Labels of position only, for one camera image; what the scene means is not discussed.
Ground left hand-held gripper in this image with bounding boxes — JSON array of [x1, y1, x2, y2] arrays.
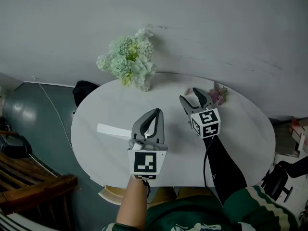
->
[[127, 108, 169, 180]]

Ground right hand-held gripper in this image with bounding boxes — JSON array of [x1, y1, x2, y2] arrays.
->
[[179, 87, 221, 139]]

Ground large wooden drawer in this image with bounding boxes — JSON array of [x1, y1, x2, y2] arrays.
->
[[98, 185, 128, 205]]

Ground person's right forearm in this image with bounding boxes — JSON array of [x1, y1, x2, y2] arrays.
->
[[204, 135, 248, 205]]

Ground person's left forearm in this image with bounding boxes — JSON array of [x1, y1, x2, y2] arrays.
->
[[115, 177, 150, 226]]

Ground white round table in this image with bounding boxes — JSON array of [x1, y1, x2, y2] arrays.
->
[[71, 72, 276, 188]]

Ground small pink potted plant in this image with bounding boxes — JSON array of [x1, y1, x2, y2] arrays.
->
[[208, 82, 229, 106]]

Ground person's khaki shorts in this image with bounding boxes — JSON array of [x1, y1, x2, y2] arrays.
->
[[148, 186, 216, 204]]

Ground black backpack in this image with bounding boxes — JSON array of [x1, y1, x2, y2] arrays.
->
[[73, 80, 101, 115]]

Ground white flower bouquet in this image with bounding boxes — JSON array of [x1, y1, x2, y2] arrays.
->
[[96, 26, 157, 88]]

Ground stack of cardboard boxes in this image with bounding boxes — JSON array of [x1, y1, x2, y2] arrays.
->
[[274, 116, 308, 159]]

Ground black office chair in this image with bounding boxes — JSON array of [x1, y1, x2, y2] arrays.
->
[[261, 155, 308, 202]]

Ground wooden staircase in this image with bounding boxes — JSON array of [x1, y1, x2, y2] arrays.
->
[[0, 128, 78, 218]]

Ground dark grey rolling case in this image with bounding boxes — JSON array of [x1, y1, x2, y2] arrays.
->
[[0, 133, 32, 159]]

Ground white power cable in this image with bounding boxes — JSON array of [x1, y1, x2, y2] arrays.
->
[[31, 76, 73, 149]]

